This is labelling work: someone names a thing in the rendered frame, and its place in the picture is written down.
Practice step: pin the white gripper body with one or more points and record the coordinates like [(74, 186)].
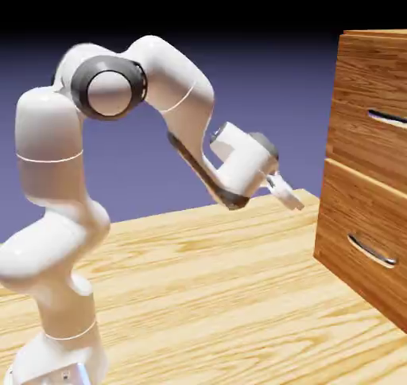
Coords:
[(285, 193)]

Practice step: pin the wooden cabinet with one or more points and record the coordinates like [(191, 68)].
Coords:
[(365, 168)]

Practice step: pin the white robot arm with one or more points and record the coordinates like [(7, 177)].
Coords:
[(47, 143)]

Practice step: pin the small wooden drawer front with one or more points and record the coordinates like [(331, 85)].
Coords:
[(349, 219)]

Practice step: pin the large wooden drawer front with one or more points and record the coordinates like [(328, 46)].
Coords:
[(362, 82)]

